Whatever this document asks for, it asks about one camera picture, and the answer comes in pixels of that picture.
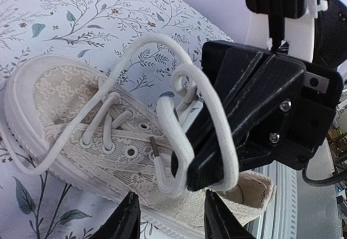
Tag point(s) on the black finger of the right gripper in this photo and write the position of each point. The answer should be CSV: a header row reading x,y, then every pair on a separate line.
x,y
251,88
234,70

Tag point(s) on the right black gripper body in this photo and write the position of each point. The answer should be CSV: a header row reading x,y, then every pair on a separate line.
x,y
297,104

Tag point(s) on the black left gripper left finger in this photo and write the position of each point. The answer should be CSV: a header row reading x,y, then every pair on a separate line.
x,y
124,222

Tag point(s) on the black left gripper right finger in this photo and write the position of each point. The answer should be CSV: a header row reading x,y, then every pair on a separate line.
x,y
219,221

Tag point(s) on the white shoelace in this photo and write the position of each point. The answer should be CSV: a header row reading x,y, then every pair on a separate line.
x,y
188,81

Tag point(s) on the white lace sneaker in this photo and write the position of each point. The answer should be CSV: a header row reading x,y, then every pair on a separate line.
x,y
46,93

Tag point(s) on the floral patterned table mat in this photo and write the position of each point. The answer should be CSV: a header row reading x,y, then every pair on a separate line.
x,y
95,33

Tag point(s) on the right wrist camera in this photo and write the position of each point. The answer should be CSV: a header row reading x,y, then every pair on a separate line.
x,y
293,21

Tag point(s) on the aluminium front rail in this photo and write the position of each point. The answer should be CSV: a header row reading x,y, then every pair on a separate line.
x,y
298,210

